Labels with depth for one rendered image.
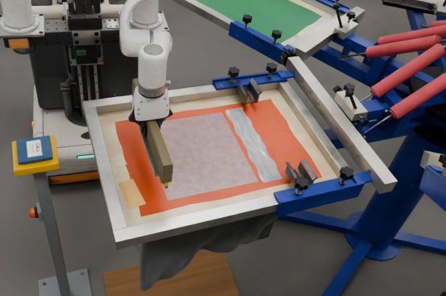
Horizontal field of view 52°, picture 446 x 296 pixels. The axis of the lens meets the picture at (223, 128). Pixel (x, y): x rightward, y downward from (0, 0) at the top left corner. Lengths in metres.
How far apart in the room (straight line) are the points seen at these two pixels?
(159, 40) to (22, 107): 2.04
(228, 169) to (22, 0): 0.88
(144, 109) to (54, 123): 1.37
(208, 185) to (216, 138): 0.21
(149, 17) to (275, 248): 1.38
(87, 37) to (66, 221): 1.11
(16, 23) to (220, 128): 0.79
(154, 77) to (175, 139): 0.39
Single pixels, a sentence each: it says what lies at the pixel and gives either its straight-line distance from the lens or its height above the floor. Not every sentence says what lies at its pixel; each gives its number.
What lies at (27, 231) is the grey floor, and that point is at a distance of 2.55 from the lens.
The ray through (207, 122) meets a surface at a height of 0.96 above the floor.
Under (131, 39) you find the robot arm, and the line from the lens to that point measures 1.26.
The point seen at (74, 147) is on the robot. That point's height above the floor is 0.28.
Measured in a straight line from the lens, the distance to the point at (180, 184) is 1.44.
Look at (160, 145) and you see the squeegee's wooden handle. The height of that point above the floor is 1.14.
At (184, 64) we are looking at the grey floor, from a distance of 3.54.
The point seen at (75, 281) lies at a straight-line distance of 2.35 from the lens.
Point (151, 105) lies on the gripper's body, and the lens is 1.31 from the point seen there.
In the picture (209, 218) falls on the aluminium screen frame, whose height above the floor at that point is 0.99.
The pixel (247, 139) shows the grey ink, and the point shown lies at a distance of 1.60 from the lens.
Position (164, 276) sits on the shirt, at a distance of 1.72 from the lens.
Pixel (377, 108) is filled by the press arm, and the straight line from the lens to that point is 1.79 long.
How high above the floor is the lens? 2.06
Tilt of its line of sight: 43 degrees down
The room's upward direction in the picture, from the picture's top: 10 degrees clockwise
